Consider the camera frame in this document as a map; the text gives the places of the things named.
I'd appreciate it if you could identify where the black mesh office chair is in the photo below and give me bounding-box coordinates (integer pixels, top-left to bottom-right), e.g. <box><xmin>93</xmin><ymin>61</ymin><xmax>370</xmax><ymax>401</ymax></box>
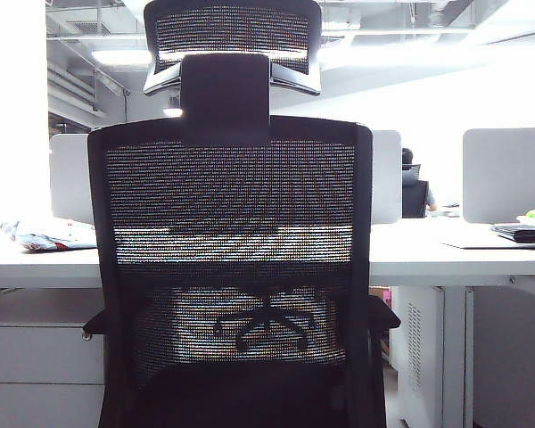
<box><xmin>82</xmin><ymin>0</ymin><xmax>402</xmax><ymax>428</ymax></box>

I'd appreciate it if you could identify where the cardboard box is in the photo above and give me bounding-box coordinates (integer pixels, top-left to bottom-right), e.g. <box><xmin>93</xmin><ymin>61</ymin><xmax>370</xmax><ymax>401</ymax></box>
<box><xmin>368</xmin><ymin>286</ymin><xmax>393</xmax><ymax>309</ymax></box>

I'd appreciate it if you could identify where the seated person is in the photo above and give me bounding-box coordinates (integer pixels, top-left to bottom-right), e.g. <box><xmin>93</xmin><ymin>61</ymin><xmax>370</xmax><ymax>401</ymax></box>
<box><xmin>400</xmin><ymin>148</ymin><xmax>439</xmax><ymax>213</ymax></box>

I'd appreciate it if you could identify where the wide white desk partition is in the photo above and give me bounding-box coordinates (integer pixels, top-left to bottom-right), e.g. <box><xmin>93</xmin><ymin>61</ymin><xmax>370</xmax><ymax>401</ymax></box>
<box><xmin>462</xmin><ymin>128</ymin><xmax>535</xmax><ymax>225</ymax></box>
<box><xmin>49</xmin><ymin>129</ymin><xmax>404</xmax><ymax>226</ymax></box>

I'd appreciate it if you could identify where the ceiling strip light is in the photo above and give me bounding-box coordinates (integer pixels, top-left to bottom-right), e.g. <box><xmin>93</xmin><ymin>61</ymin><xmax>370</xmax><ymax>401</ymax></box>
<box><xmin>91</xmin><ymin>47</ymin><xmax>155</xmax><ymax>63</ymax></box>

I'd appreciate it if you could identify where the crumpled plastic bag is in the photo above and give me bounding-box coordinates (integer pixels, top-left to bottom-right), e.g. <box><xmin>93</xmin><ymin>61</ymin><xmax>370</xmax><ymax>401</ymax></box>
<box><xmin>0</xmin><ymin>219</ymin><xmax>100</xmax><ymax>253</ymax></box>

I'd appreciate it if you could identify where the white metal desk leg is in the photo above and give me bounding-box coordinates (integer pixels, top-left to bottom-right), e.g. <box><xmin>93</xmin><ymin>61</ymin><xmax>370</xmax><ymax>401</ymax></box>
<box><xmin>391</xmin><ymin>284</ymin><xmax>475</xmax><ymax>428</ymax></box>

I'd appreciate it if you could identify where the black zip pouch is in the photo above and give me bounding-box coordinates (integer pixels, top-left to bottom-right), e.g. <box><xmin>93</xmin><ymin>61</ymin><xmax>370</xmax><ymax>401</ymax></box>
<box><xmin>490</xmin><ymin>223</ymin><xmax>535</xmax><ymax>244</ymax></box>

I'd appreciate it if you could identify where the white drawer cabinet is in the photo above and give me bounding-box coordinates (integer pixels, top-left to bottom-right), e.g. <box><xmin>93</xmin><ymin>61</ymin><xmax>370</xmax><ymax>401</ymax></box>
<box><xmin>472</xmin><ymin>284</ymin><xmax>535</xmax><ymax>428</ymax></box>

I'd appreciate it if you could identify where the white drawer pedestal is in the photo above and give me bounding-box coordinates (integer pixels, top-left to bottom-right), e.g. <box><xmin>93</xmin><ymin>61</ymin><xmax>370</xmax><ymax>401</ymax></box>
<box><xmin>0</xmin><ymin>322</ymin><xmax>107</xmax><ymax>428</ymax></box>

